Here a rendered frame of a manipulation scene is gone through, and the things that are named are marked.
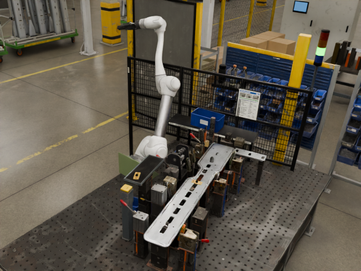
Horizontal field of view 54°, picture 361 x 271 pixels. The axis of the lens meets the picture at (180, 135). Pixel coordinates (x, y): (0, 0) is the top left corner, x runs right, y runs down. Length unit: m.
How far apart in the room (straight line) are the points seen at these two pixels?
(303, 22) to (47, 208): 7.14
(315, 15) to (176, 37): 4.84
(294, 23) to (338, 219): 5.87
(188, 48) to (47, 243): 3.10
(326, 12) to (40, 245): 7.80
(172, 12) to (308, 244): 3.24
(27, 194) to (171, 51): 2.60
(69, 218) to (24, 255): 0.43
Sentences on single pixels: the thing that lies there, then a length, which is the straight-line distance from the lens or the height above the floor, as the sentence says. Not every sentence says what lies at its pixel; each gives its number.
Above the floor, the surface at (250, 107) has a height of 1.27.
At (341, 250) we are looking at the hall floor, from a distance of 4.09.
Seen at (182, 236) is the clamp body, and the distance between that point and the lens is 2.29.
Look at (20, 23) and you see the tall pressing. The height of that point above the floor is 0.68.
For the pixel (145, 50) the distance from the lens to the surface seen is 5.37.
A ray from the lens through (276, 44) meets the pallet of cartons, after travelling 7.18.
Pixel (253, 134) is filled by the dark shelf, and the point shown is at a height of 1.03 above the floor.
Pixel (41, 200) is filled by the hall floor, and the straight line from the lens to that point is 4.38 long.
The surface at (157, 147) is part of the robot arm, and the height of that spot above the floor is 1.09.
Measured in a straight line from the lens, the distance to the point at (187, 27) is 4.82.
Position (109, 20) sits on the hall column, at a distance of 10.15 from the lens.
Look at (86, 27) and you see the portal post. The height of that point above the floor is 0.66.
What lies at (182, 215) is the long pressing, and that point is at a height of 1.00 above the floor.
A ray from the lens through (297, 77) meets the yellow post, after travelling 3.36.
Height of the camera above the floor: 2.66
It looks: 29 degrees down
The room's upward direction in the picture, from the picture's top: 3 degrees clockwise
